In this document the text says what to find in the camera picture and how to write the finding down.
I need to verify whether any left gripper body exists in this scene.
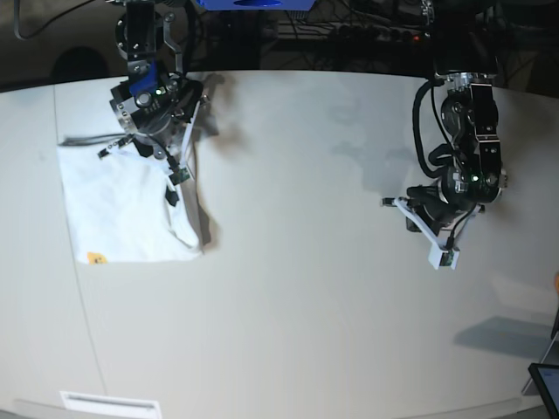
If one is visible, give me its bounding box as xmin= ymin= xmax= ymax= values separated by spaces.
xmin=406 ymin=175 xmax=501 ymax=234

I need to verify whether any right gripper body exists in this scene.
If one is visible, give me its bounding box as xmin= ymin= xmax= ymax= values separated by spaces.
xmin=115 ymin=86 xmax=204 ymax=159

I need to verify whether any white printed T-shirt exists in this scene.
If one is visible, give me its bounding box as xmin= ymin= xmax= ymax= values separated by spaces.
xmin=57 ymin=144 xmax=203 ymax=264

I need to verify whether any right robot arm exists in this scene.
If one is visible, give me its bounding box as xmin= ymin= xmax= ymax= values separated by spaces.
xmin=110 ymin=1 xmax=204 ymax=206

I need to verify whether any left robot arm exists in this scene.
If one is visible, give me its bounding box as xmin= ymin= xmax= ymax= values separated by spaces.
xmin=404 ymin=1 xmax=507 ymax=234

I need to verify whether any blue box at top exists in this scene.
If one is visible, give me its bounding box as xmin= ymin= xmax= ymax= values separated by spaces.
xmin=197 ymin=0 xmax=314 ymax=11

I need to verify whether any black power strip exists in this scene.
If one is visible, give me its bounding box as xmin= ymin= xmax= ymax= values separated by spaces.
xmin=337 ymin=24 xmax=423 ymax=44

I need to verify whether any dark tablet device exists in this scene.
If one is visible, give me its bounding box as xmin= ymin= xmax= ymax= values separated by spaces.
xmin=528 ymin=363 xmax=559 ymax=419

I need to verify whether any white label on table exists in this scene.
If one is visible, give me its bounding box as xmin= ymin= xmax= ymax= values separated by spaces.
xmin=60 ymin=391 xmax=162 ymax=419

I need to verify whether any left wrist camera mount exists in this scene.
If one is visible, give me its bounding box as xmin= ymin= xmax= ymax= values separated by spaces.
xmin=381 ymin=196 xmax=485 ymax=270

